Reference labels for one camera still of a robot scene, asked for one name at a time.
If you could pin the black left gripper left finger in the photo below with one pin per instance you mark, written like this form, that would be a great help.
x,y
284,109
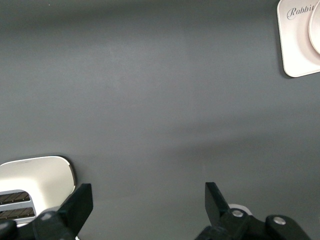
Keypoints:
x,y
80,202

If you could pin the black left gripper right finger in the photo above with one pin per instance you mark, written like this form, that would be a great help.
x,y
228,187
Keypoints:
x,y
215,202

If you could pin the round cream plate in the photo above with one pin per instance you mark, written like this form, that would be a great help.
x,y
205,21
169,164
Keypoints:
x,y
315,30

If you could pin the white toaster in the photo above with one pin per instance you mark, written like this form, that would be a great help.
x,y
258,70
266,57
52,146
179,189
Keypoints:
x,y
42,177

